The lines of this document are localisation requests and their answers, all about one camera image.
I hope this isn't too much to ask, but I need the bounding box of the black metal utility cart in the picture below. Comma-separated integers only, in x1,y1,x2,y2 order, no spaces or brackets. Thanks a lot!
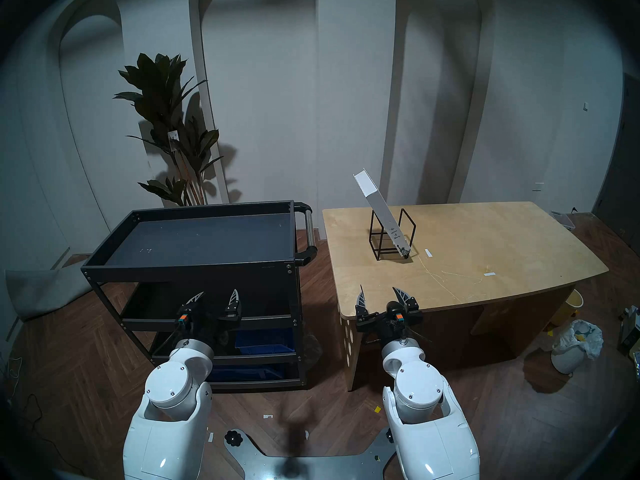
80,200,319,391

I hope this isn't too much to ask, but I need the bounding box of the tall potted leafy plant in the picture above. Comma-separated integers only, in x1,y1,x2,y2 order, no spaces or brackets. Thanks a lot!
113,52,225,207

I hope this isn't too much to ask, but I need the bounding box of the black wire book stand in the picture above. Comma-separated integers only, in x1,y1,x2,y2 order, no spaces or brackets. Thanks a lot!
369,208,418,261

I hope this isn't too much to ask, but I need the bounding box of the blue plastic bin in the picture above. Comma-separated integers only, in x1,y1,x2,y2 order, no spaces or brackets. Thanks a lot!
234,329,296,356

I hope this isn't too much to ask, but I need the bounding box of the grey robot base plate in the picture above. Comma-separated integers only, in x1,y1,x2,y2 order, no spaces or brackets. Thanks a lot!
223,426,401,480

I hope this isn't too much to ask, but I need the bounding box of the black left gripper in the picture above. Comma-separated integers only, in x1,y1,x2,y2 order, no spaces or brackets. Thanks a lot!
177,288,243,343

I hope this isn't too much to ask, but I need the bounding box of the white bagged trash bin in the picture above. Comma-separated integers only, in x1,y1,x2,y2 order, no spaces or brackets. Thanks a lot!
551,319,604,376

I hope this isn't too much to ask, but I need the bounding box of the cardboard box with clutter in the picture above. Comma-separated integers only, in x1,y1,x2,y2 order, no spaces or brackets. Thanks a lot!
619,305,640,355

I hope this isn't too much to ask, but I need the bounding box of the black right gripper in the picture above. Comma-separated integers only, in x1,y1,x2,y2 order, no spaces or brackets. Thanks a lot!
355,284,424,341

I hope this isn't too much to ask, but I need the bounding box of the white statue of liberty book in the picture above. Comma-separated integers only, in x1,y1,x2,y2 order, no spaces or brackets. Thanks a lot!
353,169,414,259

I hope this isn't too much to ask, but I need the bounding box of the light wooden table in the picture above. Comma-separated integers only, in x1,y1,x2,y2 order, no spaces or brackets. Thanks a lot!
322,201,610,392

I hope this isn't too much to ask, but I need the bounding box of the dark grey door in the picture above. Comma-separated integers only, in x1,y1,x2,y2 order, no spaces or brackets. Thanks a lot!
592,73,640,245

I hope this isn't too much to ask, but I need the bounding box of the dark blue storage bin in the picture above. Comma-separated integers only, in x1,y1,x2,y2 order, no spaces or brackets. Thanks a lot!
205,364,291,383

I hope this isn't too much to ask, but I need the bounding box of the yellow bucket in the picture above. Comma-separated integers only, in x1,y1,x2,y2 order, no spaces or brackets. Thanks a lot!
547,289,584,330

